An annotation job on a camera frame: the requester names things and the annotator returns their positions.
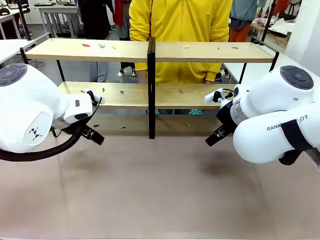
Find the grey background table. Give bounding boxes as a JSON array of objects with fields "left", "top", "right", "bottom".
[{"left": 37, "top": 2, "right": 85, "bottom": 38}]

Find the black sleeved right arm cable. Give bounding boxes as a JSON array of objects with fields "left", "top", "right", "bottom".
[{"left": 277, "top": 119, "right": 315, "bottom": 166}]

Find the yellow sleeved left forearm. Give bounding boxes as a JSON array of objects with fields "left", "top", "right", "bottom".
[{"left": 204, "top": 32, "right": 233, "bottom": 82}]

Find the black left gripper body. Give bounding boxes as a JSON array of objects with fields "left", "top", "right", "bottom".
[{"left": 52, "top": 119, "right": 82, "bottom": 136}]

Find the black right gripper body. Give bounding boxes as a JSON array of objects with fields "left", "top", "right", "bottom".
[{"left": 216, "top": 99, "right": 238, "bottom": 134}]

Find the wooden background table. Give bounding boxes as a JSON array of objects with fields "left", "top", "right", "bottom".
[{"left": 251, "top": 22, "right": 288, "bottom": 47}]

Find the person in yellow hoodie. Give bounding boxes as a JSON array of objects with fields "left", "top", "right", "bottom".
[{"left": 128, "top": 0, "right": 233, "bottom": 85}]

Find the white background table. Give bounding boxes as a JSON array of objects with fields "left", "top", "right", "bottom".
[{"left": 0, "top": 8, "right": 25, "bottom": 40}]

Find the white side table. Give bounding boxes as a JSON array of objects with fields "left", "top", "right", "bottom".
[
  {"left": 222, "top": 51, "right": 296, "bottom": 86},
  {"left": 0, "top": 32, "right": 51, "bottom": 68}
]

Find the yellow sleeved right forearm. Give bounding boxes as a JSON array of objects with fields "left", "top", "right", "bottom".
[{"left": 129, "top": 29, "right": 149, "bottom": 73}]

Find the black sleeved left arm cable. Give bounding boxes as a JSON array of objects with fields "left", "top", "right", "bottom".
[{"left": 0, "top": 96, "right": 104, "bottom": 162}]

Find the black sleeved arm cable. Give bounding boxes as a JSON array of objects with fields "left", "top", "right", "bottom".
[
  {"left": 0, "top": 96, "right": 104, "bottom": 162},
  {"left": 277, "top": 119, "right": 315, "bottom": 166}
]

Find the wooden shelf unit black frame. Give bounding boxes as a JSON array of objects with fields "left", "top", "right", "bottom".
[
  {"left": 151, "top": 36, "right": 280, "bottom": 140},
  {"left": 19, "top": 36, "right": 153, "bottom": 140}
]

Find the person in grey hoodie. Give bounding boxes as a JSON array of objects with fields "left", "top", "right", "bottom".
[{"left": 228, "top": 0, "right": 268, "bottom": 43}]

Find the orange garment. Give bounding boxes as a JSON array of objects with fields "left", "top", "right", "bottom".
[{"left": 271, "top": 0, "right": 292, "bottom": 16}]

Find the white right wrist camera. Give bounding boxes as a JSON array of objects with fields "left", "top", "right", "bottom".
[{"left": 204, "top": 87, "right": 234, "bottom": 108}]

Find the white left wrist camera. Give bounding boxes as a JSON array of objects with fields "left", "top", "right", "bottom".
[{"left": 83, "top": 88, "right": 106, "bottom": 106}]

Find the person in dark clothes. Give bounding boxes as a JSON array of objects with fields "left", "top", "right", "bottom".
[{"left": 79, "top": 0, "right": 112, "bottom": 83}]

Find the white bag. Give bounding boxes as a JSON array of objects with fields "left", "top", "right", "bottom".
[{"left": 268, "top": 17, "right": 297, "bottom": 34}]

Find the black metal stand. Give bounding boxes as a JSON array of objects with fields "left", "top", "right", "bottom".
[{"left": 259, "top": 0, "right": 277, "bottom": 46}]

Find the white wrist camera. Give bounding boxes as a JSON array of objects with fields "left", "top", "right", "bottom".
[
  {"left": 83, "top": 88, "right": 106, "bottom": 106},
  {"left": 204, "top": 87, "right": 234, "bottom": 108}
]

